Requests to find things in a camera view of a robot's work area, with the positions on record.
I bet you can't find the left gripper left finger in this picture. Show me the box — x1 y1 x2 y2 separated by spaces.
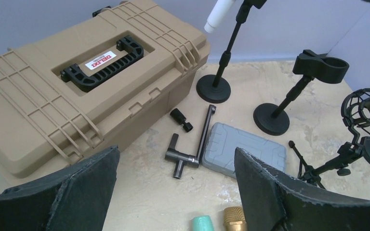
0 146 120 231

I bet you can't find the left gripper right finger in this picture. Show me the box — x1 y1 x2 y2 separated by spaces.
234 148 370 231

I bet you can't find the gold microphone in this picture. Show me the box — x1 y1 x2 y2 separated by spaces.
224 206 248 231

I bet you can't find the mint green microphone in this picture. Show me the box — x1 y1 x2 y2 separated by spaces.
192 215 214 231

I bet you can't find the black round-base stand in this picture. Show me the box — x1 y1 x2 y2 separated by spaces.
252 50 349 136
196 0 266 103

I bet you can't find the white microphone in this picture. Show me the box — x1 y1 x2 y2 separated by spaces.
204 0 236 33

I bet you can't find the grey plastic case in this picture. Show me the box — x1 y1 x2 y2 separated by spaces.
201 122 287 179

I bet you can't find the dark metal pipe wrench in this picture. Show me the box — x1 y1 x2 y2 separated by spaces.
164 104 217 180

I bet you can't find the tan plastic tool case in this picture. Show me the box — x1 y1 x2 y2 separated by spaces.
0 0 210 186

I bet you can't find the small black cylinder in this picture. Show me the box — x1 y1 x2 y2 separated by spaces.
170 108 193 132

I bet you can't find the black tripod shock mount stand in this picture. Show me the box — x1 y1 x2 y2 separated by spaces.
289 88 370 189

